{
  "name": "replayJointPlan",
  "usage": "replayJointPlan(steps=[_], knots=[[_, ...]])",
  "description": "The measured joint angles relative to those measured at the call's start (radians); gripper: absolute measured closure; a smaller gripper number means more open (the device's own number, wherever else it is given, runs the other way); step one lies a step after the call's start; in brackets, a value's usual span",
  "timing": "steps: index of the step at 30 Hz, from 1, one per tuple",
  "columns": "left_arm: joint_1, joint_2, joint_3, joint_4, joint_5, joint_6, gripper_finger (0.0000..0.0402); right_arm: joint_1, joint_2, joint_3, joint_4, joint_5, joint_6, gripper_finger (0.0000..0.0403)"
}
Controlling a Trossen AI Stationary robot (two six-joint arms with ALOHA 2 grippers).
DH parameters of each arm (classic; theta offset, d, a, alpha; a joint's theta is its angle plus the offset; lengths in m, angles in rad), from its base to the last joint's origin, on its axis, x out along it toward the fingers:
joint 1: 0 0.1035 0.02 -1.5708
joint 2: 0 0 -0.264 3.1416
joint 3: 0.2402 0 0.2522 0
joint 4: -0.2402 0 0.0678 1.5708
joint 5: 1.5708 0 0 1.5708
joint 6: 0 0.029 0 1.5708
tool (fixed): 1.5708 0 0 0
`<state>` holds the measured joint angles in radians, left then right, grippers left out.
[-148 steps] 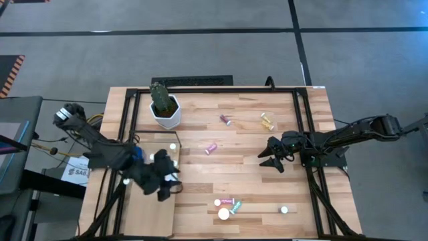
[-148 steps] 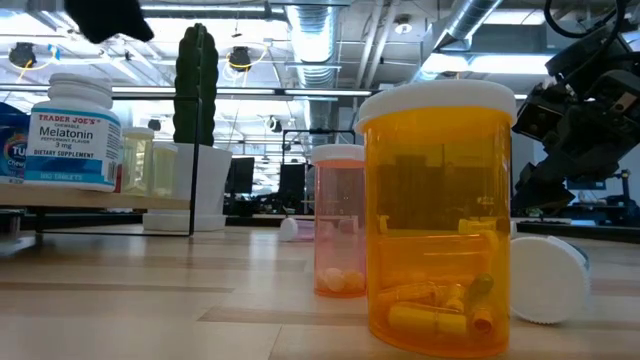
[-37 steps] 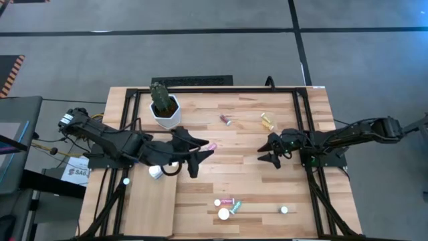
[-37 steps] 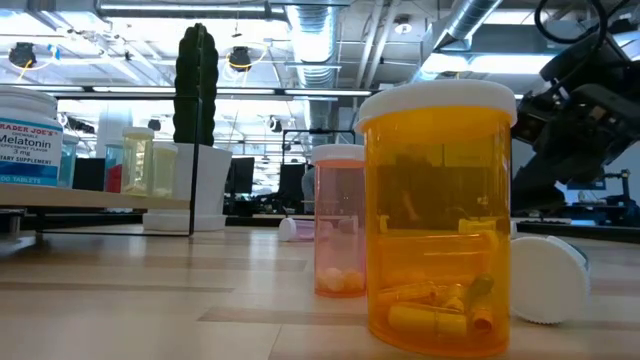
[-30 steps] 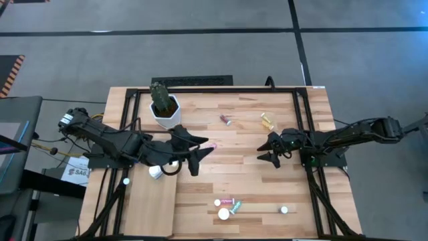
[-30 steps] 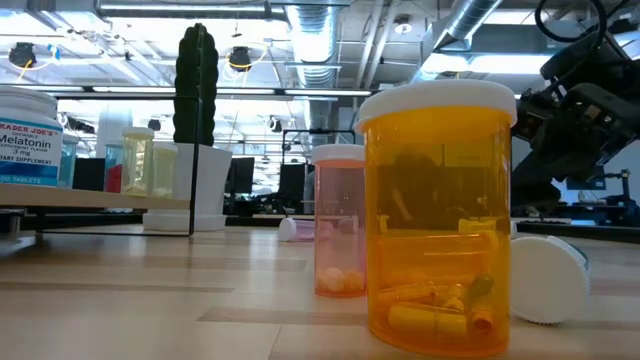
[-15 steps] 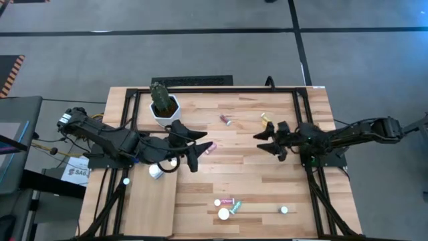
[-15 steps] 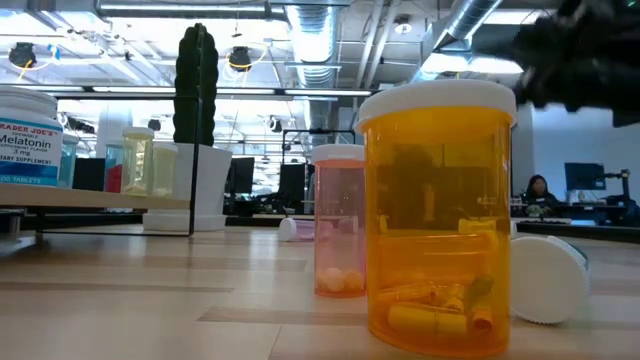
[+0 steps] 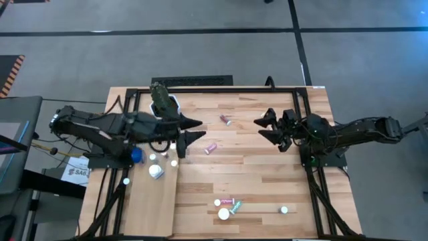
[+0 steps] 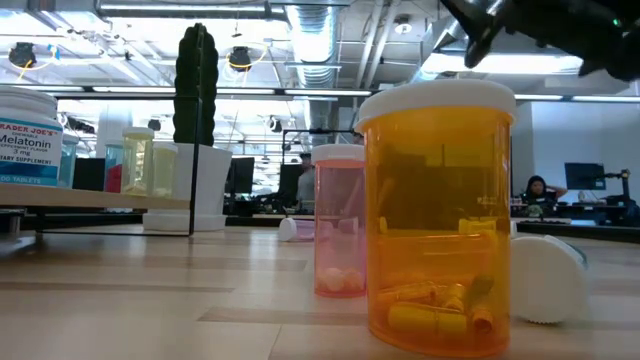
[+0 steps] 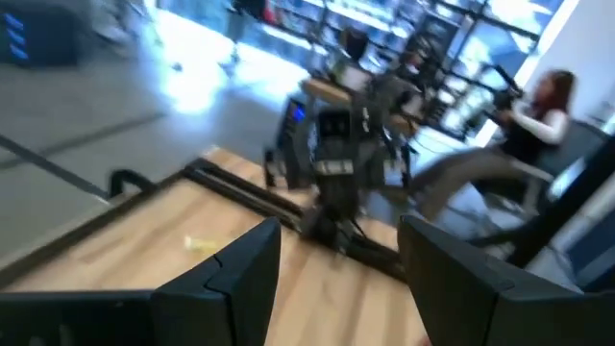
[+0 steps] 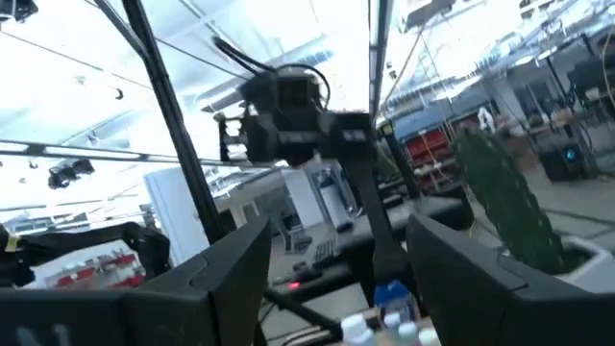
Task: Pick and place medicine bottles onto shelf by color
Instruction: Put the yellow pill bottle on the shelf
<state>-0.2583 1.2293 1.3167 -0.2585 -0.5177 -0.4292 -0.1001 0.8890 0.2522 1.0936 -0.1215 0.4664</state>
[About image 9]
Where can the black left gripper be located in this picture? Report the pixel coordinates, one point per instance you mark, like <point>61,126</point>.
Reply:
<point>164,130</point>

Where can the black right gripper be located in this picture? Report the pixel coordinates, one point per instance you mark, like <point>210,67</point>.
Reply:
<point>307,129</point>

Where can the light blue pill vial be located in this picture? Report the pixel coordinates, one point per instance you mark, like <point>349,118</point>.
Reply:
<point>152,156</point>

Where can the large white pill bottle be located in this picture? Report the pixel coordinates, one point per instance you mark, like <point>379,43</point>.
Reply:
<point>155,170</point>

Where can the small white-capped vial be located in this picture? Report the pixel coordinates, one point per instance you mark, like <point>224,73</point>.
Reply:
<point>284,210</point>

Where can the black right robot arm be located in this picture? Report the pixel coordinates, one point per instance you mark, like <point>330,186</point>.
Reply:
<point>361,129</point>

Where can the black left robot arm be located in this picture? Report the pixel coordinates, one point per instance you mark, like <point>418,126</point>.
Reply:
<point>100,124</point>

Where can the dark red pill vial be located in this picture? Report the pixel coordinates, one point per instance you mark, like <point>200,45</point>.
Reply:
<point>224,119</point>

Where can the green cactus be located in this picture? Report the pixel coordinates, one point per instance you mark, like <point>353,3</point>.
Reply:
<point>162,98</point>

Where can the black floor grate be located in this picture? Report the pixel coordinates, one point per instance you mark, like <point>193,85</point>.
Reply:
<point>192,80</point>

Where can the light wooden tray board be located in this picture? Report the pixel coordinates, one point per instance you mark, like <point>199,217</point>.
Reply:
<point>150,207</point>

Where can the teal pill vial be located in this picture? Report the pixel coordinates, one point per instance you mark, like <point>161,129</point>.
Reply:
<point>235,207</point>

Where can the large white round lid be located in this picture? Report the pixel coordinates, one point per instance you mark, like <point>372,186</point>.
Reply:
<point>223,213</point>

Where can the white paper sign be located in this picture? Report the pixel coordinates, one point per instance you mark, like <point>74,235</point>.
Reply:
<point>75,172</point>

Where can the black floor beam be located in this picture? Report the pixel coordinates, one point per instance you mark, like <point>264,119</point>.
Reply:
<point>53,182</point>

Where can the black equipment stand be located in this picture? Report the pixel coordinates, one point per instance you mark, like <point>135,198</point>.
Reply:
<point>418,126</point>

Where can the grey side cart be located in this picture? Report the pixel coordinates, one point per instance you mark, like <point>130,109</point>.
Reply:
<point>20,114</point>

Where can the orange black striped floor mat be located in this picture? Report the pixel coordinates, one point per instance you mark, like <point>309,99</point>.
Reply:
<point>8,70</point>

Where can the black metal table frame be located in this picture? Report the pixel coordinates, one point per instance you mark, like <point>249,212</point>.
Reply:
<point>234,90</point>

